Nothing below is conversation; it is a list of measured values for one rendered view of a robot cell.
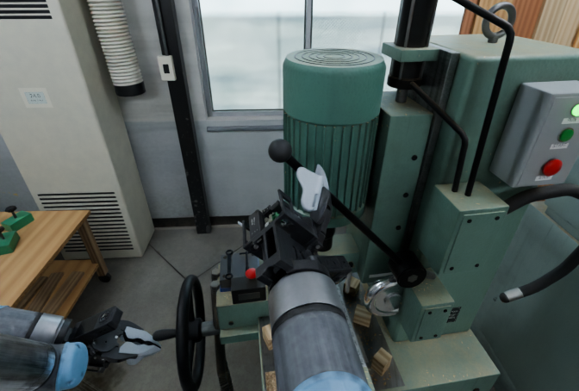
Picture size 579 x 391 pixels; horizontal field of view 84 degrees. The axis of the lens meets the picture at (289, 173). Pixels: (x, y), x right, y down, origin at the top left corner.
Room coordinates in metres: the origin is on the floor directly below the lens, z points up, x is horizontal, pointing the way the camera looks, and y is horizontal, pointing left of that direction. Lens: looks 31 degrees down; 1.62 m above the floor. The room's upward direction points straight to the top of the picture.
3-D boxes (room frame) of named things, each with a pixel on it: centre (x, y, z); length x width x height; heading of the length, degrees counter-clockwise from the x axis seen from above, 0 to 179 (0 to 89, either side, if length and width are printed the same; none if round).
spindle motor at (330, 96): (0.57, -0.08, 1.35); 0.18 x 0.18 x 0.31
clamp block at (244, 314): (0.56, 0.12, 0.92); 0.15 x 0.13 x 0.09; 9
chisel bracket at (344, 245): (0.57, -0.10, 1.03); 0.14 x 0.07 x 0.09; 99
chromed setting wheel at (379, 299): (0.46, -0.22, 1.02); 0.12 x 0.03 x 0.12; 99
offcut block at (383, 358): (0.43, -0.22, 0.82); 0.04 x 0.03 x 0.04; 133
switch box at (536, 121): (0.48, -0.41, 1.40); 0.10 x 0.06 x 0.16; 99
